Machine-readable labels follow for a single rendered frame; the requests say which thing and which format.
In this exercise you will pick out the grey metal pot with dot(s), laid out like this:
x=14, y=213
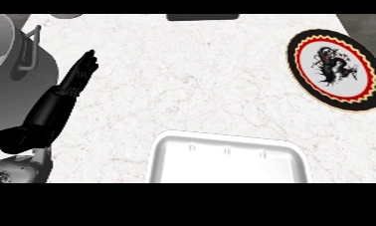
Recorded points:
x=23, y=77

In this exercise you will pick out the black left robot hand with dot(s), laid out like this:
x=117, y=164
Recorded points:
x=46, y=113

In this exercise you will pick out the white plastic tray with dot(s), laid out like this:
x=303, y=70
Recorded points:
x=228, y=162

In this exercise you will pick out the black red dragon plate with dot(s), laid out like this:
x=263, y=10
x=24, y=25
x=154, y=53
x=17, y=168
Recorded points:
x=332, y=69

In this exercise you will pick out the dark grey flat object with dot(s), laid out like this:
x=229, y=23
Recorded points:
x=203, y=17

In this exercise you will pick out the grey rounded object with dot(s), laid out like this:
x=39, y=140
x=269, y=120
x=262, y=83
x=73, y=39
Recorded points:
x=67, y=16

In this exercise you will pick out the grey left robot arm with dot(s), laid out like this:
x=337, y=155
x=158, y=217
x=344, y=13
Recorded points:
x=23, y=168

